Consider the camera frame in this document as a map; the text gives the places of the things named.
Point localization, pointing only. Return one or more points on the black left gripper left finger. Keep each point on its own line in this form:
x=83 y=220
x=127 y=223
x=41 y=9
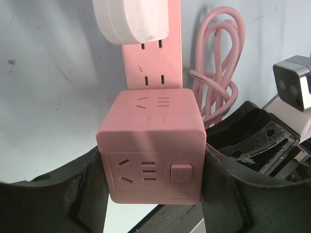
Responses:
x=70 y=199

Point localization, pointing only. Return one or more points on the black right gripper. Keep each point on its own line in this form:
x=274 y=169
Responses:
x=275 y=141

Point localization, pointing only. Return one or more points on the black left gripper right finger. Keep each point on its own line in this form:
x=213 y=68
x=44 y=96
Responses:
x=236 y=199

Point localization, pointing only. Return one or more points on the pink cube socket adapter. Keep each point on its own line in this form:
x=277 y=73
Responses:
x=152 y=144

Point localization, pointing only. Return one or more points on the pink power strip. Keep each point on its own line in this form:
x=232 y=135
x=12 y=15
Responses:
x=157 y=65

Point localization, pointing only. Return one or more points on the white charger plug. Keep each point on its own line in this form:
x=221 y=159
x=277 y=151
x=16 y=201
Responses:
x=127 y=22

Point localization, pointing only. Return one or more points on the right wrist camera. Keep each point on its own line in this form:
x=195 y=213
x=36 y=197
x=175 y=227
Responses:
x=293 y=81

